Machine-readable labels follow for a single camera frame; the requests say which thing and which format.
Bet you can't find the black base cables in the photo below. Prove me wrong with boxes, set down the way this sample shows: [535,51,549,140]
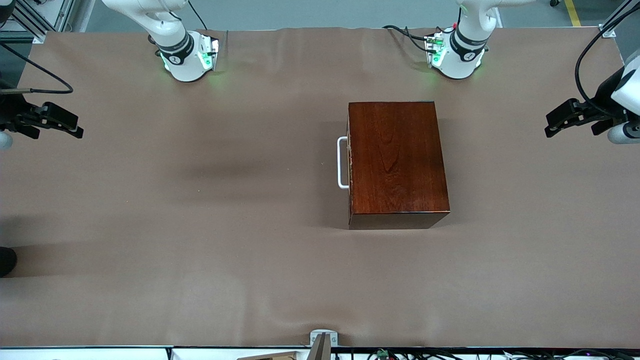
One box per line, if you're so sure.
[382,22,441,53]

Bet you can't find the aluminium frame with black bars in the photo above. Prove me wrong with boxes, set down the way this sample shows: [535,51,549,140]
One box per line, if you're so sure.
[0,0,76,45]

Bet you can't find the black shoe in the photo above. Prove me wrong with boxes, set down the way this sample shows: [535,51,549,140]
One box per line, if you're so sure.
[0,246,18,279]

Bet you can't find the thin black base cable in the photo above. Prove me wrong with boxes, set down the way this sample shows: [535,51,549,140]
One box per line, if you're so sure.
[187,0,208,31]

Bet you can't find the light wooden board piece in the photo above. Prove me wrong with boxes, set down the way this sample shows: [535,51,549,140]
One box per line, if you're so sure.
[236,350,301,360]

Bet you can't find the aluminium frame profile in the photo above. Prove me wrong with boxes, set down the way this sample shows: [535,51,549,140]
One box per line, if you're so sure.
[600,0,640,32]

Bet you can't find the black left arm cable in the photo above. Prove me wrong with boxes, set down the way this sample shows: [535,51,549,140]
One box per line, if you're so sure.
[574,0,640,119]

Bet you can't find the grey camera stand bar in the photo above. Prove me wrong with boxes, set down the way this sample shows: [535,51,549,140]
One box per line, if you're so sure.
[306,332,332,360]

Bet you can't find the brown table cover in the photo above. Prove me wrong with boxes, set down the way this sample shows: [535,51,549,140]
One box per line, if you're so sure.
[0,26,640,349]

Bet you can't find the yellow floor tape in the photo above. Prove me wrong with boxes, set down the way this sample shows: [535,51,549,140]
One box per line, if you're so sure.
[564,0,583,27]

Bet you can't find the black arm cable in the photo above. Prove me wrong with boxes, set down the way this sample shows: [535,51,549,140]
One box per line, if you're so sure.
[574,0,640,119]
[0,42,75,95]

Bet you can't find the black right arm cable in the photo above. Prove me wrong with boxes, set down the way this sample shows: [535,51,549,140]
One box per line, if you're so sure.
[0,42,75,95]

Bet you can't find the dark wooden cabinet box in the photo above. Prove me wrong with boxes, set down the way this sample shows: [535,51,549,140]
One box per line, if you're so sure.
[346,101,451,231]

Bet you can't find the wooden drawer with white handle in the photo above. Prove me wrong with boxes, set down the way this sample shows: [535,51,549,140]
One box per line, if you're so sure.
[337,115,352,217]

